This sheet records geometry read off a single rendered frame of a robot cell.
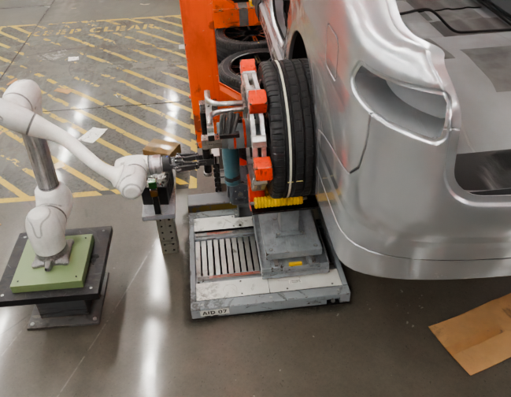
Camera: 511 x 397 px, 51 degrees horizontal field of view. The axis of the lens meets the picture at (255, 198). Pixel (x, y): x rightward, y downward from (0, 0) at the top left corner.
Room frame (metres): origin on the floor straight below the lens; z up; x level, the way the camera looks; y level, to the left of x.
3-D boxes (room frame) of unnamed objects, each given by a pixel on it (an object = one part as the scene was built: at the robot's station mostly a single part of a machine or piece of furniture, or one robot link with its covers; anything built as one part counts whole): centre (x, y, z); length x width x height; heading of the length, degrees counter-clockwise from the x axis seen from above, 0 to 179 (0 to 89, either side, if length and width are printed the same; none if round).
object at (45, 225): (2.01, 1.03, 0.51); 0.18 x 0.16 x 0.22; 1
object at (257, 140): (2.25, -0.01, 0.85); 0.54 x 0.07 x 0.54; 5
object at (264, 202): (2.14, -0.12, 0.51); 0.29 x 0.06 x 0.06; 95
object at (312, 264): (2.27, -0.18, 0.13); 0.50 x 0.36 x 0.10; 5
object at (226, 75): (3.84, -0.10, 0.39); 0.66 x 0.66 x 0.24
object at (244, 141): (2.25, 0.06, 0.85); 0.21 x 0.14 x 0.14; 95
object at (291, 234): (2.27, -0.18, 0.32); 0.40 x 0.30 x 0.28; 5
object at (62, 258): (1.98, 1.03, 0.37); 0.22 x 0.18 x 0.06; 5
